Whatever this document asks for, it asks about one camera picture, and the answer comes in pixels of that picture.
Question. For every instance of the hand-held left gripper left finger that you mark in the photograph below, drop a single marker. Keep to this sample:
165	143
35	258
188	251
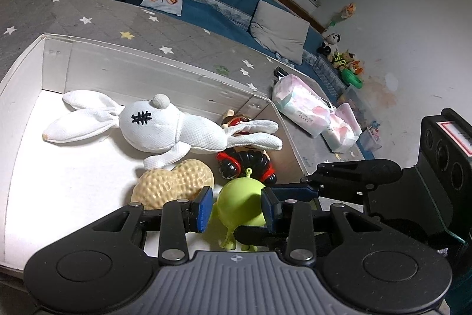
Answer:
205	210

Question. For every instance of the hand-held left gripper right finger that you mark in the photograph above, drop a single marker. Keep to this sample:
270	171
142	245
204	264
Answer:
271	210

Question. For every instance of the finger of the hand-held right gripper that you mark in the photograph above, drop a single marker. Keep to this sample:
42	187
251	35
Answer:
295	193
258	235

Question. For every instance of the green alien toy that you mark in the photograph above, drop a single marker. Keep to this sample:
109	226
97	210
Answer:
239	204

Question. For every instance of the beige peanut toy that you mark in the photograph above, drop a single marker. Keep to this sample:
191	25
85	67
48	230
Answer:
173	182

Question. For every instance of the black-haired doll with red bows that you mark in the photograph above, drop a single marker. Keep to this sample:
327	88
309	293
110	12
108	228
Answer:
250	160

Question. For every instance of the white plush rabbit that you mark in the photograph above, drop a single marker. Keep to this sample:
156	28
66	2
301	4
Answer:
158	126

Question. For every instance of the grey cardboard box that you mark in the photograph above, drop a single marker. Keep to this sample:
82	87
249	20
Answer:
73	171

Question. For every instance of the small pink tissue pack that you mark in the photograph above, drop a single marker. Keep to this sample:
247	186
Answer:
341	130

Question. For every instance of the small box of toys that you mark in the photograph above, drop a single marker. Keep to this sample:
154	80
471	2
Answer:
370	136

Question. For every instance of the large pink tissue pack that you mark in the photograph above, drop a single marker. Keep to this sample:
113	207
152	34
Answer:
298	104

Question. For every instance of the clear plastic storage bin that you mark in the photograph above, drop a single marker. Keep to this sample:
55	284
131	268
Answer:
354	104

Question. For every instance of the small black object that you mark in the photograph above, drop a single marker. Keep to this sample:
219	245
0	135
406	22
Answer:
280	72

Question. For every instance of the orange fox plush toy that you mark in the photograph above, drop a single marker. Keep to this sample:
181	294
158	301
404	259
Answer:
356	66

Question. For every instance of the yellow-green plush toy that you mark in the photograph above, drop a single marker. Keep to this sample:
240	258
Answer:
342	59

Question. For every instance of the panda plush toy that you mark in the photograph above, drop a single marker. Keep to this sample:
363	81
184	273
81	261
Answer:
330	43

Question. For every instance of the grey pillow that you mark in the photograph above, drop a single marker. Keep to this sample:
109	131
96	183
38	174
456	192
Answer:
280	31

